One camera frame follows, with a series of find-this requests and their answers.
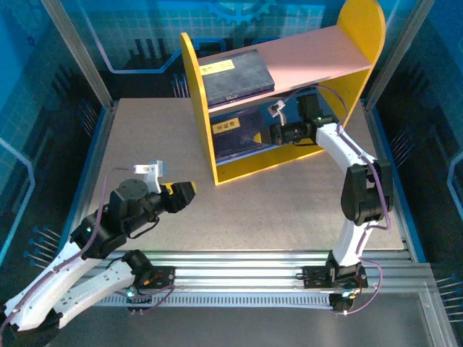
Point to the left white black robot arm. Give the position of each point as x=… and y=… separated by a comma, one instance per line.
x=47, y=282

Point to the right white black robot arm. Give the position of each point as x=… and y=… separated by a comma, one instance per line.
x=340, y=144

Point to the black connector box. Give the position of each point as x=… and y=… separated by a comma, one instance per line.
x=340, y=304
x=143, y=299

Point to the yellow two-tier bookshelf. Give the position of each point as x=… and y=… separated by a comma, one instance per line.
x=361, y=21

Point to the grey steel platform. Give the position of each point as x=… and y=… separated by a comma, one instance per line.
x=253, y=329

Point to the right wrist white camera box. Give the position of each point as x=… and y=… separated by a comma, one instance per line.
x=278, y=112

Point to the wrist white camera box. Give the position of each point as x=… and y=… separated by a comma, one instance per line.
x=152, y=173
x=278, y=112

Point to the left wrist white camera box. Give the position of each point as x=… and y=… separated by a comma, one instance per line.
x=152, y=173

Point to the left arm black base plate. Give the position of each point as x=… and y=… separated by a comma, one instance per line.
x=162, y=276

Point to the blue-edged aluminium side rail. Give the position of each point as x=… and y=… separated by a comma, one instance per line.
x=381, y=144
x=98, y=144

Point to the aluminium mounting rail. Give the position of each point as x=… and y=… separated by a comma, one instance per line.
x=235, y=267

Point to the aluminium frame post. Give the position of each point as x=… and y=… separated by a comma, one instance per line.
x=392, y=54
x=80, y=54

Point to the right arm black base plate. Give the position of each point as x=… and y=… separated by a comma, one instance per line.
x=314, y=278

